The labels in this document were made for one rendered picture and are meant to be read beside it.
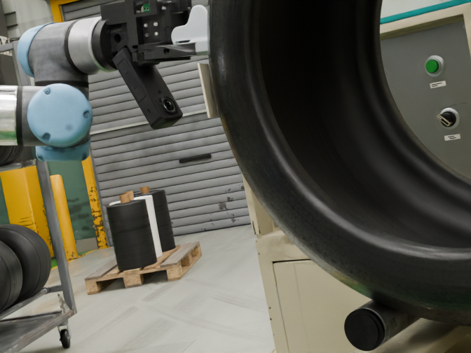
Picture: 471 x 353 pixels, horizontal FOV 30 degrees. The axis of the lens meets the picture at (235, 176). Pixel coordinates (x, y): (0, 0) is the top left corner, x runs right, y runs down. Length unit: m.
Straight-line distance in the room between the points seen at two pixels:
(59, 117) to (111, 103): 9.71
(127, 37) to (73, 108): 0.14
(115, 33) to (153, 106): 0.11
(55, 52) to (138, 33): 0.15
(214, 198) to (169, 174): 0.62
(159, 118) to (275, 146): 0.26
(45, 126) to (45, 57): 0.18
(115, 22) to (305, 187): 0.40
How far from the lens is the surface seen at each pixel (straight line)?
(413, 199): 1.13
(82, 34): 1.19
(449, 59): 1.66
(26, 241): 5.32
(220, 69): 0.94
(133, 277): 7.38
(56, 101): 1.08
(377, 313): 0.93
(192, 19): 1.08
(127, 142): 10.73
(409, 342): 0.99
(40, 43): 1.24
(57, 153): 1.22
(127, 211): 7.35
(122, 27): 1.17
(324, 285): 1.79
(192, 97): 10.44
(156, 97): 1.14
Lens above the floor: 1.13
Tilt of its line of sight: 3 degrees down
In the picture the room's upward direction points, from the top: 11 degrees counter-clockwise
